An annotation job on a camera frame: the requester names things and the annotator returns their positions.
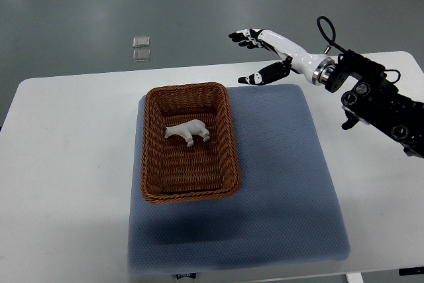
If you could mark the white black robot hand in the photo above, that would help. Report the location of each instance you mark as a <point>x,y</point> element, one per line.
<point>293,58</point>

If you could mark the white bear figurine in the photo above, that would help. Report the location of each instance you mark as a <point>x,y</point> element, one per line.
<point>187,130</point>

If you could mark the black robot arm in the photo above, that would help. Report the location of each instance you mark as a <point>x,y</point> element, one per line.
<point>373,99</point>

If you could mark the brown wicker basket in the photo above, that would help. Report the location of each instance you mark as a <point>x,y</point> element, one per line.
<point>171,170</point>

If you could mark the blue-grey padded mat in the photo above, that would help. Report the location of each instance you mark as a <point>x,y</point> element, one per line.
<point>285,211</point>

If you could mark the upper silver floor plate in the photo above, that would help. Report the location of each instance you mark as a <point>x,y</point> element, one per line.
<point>141,42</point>

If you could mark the black table control panel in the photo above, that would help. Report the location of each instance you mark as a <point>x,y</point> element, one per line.
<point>410,271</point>

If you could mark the dark label tag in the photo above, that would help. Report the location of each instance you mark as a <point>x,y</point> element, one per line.
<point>181,278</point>

